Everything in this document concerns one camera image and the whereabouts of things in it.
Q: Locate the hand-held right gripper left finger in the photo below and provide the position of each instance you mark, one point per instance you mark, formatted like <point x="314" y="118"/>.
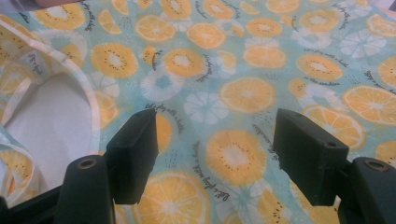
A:
<point x="132" y="158"/>

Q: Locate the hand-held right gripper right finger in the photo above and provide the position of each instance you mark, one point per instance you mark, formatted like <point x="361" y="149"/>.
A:
<point x="308" y="158"/>

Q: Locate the citrus print cloth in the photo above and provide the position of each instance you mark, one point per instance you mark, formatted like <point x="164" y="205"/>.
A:
<point x="218" y="77"/>

